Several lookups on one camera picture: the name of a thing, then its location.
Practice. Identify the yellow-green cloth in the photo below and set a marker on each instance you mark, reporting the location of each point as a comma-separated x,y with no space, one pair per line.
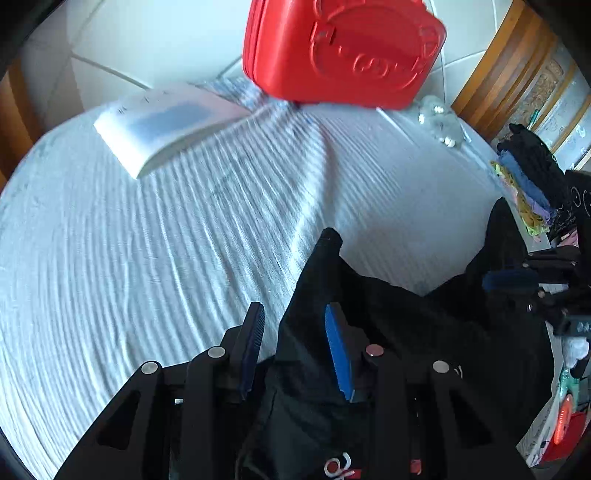
517,198

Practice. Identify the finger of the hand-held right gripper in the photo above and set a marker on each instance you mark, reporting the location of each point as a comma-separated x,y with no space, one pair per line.
547,302
508,280

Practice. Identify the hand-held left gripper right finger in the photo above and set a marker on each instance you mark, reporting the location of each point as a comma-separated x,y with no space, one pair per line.
338,355

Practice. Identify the red plastic carry case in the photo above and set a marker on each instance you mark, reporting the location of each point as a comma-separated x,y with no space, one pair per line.
337,50

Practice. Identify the folded blue cloth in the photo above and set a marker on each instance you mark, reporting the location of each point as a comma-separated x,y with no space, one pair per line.
521,180

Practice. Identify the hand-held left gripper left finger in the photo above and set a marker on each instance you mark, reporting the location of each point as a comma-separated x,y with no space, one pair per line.
251,344

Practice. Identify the black garment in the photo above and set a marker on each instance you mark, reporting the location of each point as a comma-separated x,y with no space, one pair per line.
415,332

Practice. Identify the clear plastic bag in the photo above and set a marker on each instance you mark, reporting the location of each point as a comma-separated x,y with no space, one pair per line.
441,120

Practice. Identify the wooden wardrobe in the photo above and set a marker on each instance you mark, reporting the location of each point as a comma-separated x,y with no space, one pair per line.
512,69

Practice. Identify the white book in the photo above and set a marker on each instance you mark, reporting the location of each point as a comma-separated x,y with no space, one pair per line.
161,122

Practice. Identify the folded black clothes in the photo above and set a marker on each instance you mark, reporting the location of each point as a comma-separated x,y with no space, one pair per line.
535,157

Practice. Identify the orange round plastic item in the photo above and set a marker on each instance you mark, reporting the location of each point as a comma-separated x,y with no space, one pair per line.
562,417

